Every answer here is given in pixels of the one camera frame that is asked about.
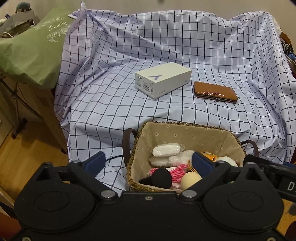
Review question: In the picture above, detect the black tripod stand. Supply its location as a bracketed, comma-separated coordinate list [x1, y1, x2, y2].
[0, 76, 44, 139]

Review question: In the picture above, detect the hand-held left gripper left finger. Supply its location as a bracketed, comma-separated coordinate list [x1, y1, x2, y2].
[30, 152, 118, 201]

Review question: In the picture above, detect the white cardboard phone box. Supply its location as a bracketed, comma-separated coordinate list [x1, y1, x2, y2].
[135, 62, 193, 100]

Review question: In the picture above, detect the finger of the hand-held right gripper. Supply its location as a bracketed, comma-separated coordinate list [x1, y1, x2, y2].
[245, 155, 281, 175]

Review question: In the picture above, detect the black makeup sponge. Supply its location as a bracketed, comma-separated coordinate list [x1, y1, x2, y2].
[139, 168, 173, 189]

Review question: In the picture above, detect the woven basket with fabric lining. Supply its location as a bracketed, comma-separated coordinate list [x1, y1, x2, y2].
[122, 121, 259, 193]

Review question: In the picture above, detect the grey cardboard box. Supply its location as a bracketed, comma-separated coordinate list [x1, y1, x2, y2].
[0, 10, 35, 39]

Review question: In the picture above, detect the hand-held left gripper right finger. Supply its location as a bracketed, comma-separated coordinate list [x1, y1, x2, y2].
[180, 152, 269, 201]

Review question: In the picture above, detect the orange plush toy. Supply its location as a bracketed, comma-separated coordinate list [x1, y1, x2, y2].
[200, 151, 219, 161]

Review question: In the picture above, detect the black and white striped item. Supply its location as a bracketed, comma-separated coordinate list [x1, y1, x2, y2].
[281, 42, 293, 55]

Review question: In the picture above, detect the pink hair tie packet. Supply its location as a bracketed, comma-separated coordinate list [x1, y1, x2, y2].
[148, 163, 192, 188]

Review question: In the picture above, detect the brown leather case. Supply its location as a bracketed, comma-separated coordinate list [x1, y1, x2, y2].
[193, 81, 238, 104]

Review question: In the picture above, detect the beige egg-shaped sponge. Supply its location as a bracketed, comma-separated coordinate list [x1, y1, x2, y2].
[180, 172, 202, 190]

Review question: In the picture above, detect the white cotton pad packet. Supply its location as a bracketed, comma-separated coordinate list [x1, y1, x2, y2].
[152, 143, 181, 157]

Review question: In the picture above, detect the teal plush toy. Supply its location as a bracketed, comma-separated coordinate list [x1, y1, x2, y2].
[15, 2, 31, 13]

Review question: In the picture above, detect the white fluffy plush toy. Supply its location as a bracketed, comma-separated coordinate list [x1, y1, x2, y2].
[149, 150, 195, 168]

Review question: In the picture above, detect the checked white cloth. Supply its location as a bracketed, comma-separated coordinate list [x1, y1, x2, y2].
[54, 8, 296, 193]

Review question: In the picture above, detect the black cable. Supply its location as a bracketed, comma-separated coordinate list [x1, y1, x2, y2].
[105, 155, 125, 163]

